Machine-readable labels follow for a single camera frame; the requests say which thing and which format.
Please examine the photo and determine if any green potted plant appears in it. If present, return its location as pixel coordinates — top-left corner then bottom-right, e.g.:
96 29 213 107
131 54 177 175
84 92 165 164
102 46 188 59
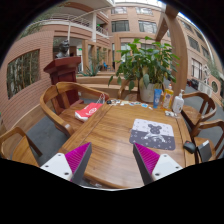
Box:
115 38 179 103

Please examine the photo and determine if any wooden chair near right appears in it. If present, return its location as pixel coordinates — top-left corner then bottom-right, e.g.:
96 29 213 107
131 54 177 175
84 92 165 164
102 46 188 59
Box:
190 119 224 164

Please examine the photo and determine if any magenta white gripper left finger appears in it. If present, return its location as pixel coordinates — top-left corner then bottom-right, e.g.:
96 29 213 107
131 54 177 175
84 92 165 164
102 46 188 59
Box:
41 142 92 185

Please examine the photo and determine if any black tablet on chair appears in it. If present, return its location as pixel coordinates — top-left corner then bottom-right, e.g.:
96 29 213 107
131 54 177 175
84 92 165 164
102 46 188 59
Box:
198 140 212 162

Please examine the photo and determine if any blue tube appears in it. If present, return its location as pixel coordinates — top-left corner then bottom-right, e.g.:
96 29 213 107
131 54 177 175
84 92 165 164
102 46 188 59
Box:
153 89 162 108

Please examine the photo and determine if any white pump bottle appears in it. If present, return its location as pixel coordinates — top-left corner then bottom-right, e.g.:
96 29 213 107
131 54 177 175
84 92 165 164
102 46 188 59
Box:
172 90 184 113

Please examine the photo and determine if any wooden chair behind table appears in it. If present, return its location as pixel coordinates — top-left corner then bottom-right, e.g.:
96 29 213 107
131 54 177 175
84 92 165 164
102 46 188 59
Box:
118 80 140 101

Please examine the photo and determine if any wooden arch post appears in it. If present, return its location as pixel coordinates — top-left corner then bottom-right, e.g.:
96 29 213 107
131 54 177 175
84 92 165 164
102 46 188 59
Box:
155 3 188 95

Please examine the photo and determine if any dark red wooden pedestal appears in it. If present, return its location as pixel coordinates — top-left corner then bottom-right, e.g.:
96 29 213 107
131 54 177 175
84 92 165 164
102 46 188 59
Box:
44 56 81 115

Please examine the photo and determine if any black computer mouse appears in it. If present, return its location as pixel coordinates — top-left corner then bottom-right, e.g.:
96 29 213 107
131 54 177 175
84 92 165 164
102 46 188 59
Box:
183 141 196 154

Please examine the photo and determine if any grey patterned mouse pad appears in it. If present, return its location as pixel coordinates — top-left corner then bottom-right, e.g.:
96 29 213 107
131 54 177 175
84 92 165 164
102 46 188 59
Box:
129 119 176 150

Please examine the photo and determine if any wooden chair near left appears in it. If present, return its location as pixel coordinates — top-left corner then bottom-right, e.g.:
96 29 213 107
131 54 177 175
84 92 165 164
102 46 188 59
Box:
0 127 42 167

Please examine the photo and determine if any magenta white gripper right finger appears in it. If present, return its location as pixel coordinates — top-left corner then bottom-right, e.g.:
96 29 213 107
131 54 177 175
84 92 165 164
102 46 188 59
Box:
133 143 182 185

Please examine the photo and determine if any red and white bag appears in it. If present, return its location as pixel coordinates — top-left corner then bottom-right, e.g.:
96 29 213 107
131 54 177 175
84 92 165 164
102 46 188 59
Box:
75 103 102 121

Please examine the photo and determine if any wooden armchair left of table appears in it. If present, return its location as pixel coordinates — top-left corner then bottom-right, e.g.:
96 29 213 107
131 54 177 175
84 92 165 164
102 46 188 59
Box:
40 82 109 137

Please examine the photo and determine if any yellow liquid bottle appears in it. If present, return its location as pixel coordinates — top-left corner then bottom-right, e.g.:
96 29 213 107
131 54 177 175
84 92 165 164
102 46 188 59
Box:
162 85 174 109

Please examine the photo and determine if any wooden chair far right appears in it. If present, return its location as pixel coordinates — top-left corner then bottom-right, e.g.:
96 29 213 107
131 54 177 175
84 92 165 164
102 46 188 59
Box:
181 91 217 129

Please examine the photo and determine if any dark bust statue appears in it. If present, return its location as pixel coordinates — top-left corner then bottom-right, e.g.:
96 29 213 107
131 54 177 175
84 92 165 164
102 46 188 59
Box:
56 40 69 58

